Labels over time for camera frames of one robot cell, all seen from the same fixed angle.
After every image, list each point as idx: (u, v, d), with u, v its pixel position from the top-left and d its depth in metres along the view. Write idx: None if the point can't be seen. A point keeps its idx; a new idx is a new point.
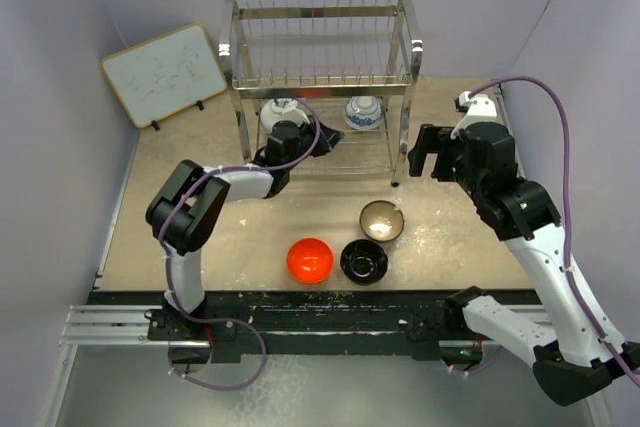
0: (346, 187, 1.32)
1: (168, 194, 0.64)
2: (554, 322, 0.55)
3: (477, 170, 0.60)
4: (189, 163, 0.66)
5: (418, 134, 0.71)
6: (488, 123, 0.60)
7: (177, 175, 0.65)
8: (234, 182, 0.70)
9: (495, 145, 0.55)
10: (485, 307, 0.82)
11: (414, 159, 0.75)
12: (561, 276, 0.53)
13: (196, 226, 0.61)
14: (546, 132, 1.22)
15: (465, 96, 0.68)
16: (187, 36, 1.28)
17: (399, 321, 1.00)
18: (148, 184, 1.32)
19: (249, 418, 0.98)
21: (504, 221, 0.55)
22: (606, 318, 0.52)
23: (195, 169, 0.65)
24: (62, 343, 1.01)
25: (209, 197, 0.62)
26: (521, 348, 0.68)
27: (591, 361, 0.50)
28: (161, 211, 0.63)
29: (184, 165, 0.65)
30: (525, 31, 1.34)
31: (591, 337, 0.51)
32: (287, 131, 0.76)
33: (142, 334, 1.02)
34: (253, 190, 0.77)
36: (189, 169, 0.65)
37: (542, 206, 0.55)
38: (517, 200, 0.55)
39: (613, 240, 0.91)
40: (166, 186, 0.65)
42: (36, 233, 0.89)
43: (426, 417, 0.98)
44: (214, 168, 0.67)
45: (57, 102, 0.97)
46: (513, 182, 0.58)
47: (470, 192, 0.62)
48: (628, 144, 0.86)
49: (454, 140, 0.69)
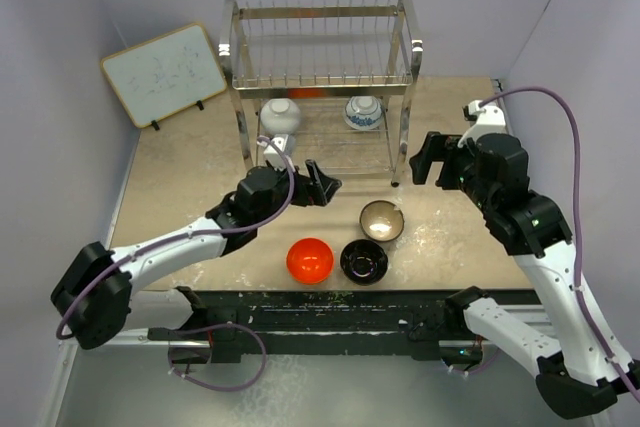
0: (346, 187, 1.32)
1: (70, 284, 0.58)
2: (561, 337, 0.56)
3: (488, 182, 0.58)
4: (94, 248, 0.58)
5: (425, 141, 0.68)
6: (501, 135, 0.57)
7: (78, 264, 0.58)
8: (156, 264, 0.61)
9: (508, 159, 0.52)
10: (486, 311, 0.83)
11: (418, 167, 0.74)
12: (570, 295, 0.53)
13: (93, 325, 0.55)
14: (546, 132, 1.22)
15: (475, 105, 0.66)
16: (188, 36, 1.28)
17: (399, 321, 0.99)
18: (147, 184, 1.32)
19: (250, 418, 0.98)
21: (515, 237, 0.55)
22: (612, 337, 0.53)
23: (99, 256, 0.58)
24: (62, 344, 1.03)
25: (101, 297, 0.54)
26: (521, 355, 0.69)
27: (597, 380, 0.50)
28: (64, 299, 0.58)
29: (88, 249, 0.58)
30: (525, 31, 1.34)
31: (598, 356, 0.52)
32: (264, 179, 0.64)
33: (141, 335, 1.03)
34: (203, 253, 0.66)
36: (94, 254, 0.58)
37: (553, 222, 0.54)
38: (528, 216, 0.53)
39: (613, 240, 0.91)
40: (69, 274, 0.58)
42: (37, 233, 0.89)
43: (426, 417, 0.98)
44: (124, 254, 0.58)
45: (57, 101, 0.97)
46: (524, 195, 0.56)
47: (479, 204, 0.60)
48: (628, 144, 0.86)
49: (461, 148, 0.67)
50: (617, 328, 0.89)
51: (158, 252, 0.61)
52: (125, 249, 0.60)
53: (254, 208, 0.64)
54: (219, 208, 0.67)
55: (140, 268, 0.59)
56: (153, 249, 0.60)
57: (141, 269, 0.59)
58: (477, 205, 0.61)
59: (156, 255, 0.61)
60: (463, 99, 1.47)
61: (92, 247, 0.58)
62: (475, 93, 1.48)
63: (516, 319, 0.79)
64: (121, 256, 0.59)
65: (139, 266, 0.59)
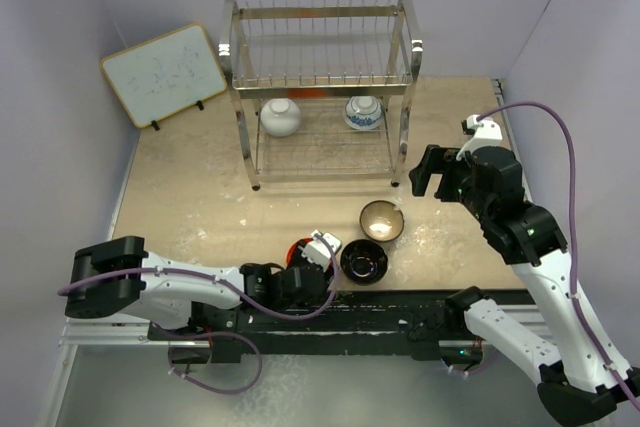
0: (346, 187, 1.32)
1: (98, 255, 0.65)
2: (559, 343, 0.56)
3: (484, 193, 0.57)
4: (133, 244, 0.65)
5: (424, 153, 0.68)
6: (495, 147, 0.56)
7: (115, 246, 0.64)
8: (172, 289, 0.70)
9: (502, 171, 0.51)
10: (487, 314, 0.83)
11: (418, 180, 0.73)
12: (567, 303, 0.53)
13: (88, 306, 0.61)
14: (546, 132, 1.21)
15: (472, 119, 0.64)
16: (186, 36, 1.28)
17: (399, 321, 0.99)
18: (147, 183, 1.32)
19: (249, 418, 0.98)
21: (511, 246, 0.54)
22: (610, 343, 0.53)
23: (132, 254, 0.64)
24: (62, 343, 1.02)
25: (108, 293, 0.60)
26: (522, 360, 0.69)
27: (597, 388, 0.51)
28: (86, 263, 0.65)
29: (127, 241, 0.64)
30: (525, 31, 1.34)
31: (597, 362, 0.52)
32: (316, 286, 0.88)
33: (142, 335, 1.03)
34: (212, 300, 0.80)
36: (130, 251, 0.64)
37: (549, 231, 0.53)
38: (524, 225, 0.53)
39: (610, 239, 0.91)
40: (100, 247, 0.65)
42: (36, 233, 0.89)
43: (426, 417, 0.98)
44: (152, 267, 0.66)
45: (58, 100, 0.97)
46: (520, 206, 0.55)
47: (476, 215, 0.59)
48: (628, 143, 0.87)
49: (460, 160, 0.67)
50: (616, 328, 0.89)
51: (178, 280, 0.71)
52: (156, 259, 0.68)
53: (286, 294, 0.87)
54: (255, 271, 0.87)
55: (157, 285, 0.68)
56: (175, 275, 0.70)
57: (160, 284, 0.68)
58: (475, 217, 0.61)
59: (175, 282, 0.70)
60: (463, 100, 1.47)
61: (133, 242, 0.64)
62: (475, 93, 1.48)
63: (517, 322, 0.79)
64: (149, 266, 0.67)
65: (160, 283, 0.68)
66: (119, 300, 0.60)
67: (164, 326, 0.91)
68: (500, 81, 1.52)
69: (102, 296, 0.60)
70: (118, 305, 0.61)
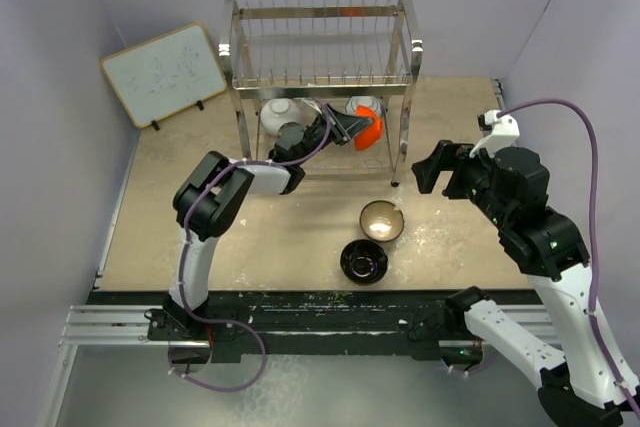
0: (347, 187, 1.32)
1: (194, 181, 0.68)
2: (570, 354, 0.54)
3: (504, 199, 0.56)
4: (216, 154, 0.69)
5: (436, 149, 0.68)
6: (517, 149, 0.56)
7: (204, 165, 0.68)
8: (258, 174, 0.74)
9: (528, 178, 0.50)
10: (488, 315, 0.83)
11: (426, 176, 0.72)
12: (584, 319, 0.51)
13: (222, 212, 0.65)
14: (547, 133, 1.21)
15: (492, 115, 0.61)
16: (187, 36, 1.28)
17: (399, 321, 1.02)
18: (148, 184, 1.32)
19: (250, 418, 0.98)
21: (531, 257, 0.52)
22: (623, 361, 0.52)
23: (220, 160, 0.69)
24: (62, 343, 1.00)
25: (233, 186, 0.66)
26: (525, 366, 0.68)
27: (604, 403, 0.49)
28: (188, 195, 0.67)
29: (211, 154, 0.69)
30: (525, 31, 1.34)
31: (607, 378, 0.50)
32: (295, 134, 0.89)
33: (141, 335, 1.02)
34: (269, 182, 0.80)
36: (216, 159, 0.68)
37: (571, 243, 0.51)
38: (546, 237, 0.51)
39: (612, 240, 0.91)
40: (192, 175, 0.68)
42: (35, 234, 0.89)
43: (426, 417, 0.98)
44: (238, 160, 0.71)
45: (57, 99, 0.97)
46: (541, 215, 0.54)
47: (494, 219, 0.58)
48: (630, 143, 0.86)
49: (473, 159, 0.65)
50: (617, 330, 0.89)
51: (260, 167, 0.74)
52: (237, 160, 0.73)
53: (295, 153, 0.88)
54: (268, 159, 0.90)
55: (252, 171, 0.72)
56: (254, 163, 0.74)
57: (252, 171, 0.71)
58: (491, 220, 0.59)
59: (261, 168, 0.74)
60: (462, 100, 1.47)
61: (215, 153, 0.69)
62: (475, 93, 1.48)
63: (517, 324, 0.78)
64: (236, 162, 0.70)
65: (251, 170, 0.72)
66: (247, 182, 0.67)
67: (189, 310, 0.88)
68: (500, 81, 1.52)
69: (231, 192, 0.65)
70: (244, 193, 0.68)
